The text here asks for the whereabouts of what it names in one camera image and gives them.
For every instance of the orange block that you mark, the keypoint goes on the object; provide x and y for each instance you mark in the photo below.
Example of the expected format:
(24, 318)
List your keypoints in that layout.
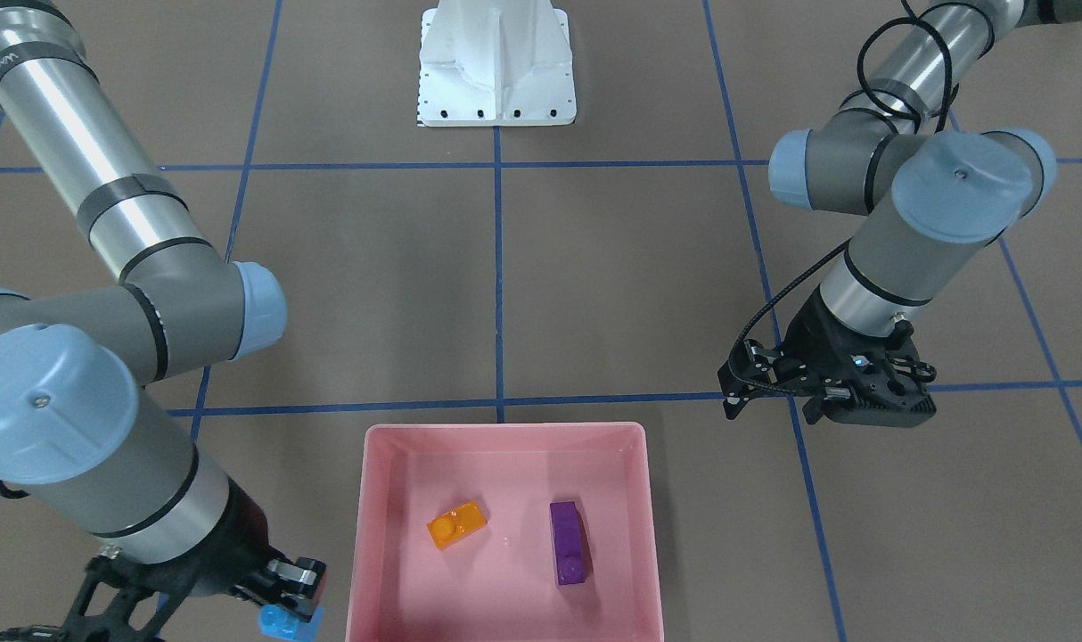
(456, 524)

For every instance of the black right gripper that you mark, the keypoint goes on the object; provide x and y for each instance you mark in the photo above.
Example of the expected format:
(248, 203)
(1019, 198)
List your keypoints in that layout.
(234, 546)

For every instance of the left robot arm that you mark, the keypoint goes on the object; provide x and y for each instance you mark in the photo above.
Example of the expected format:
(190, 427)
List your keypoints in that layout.
(930, 198)

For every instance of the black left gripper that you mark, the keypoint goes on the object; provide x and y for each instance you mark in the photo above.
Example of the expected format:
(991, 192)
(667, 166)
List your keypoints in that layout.
(809, 339)

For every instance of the purple block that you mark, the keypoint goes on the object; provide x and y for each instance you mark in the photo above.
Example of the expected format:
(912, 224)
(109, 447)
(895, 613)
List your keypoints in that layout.
(569, 553)

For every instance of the white camera stand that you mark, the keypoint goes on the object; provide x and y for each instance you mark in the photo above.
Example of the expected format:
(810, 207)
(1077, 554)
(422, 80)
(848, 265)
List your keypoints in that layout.
(495, 64)

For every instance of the small blue block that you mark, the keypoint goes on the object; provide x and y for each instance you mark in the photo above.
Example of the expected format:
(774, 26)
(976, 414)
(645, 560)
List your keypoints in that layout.
(276, 622)

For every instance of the pink plastic box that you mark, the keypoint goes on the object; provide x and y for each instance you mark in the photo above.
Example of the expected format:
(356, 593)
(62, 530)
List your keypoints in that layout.
(498, 584)

